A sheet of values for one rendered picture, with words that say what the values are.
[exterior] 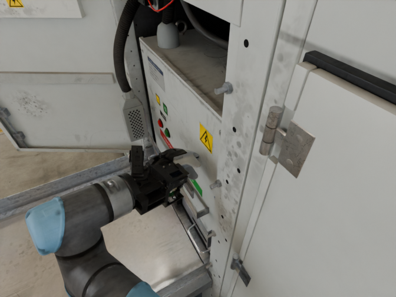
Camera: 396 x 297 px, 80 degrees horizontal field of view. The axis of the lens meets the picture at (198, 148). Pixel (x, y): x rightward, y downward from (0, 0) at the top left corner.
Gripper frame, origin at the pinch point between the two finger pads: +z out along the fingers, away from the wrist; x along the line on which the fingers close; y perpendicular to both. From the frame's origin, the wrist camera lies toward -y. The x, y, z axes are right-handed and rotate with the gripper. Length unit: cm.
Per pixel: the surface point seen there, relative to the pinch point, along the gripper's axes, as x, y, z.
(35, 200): -46, -52, -27
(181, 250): -38.6, 2.6, 1.4
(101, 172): -37, -46, -3
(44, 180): -127, -158, -3
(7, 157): -131, -212, -19
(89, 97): -9, -60, 1
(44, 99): -14, -74, -12
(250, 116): 23.4, 19.1, -14.7
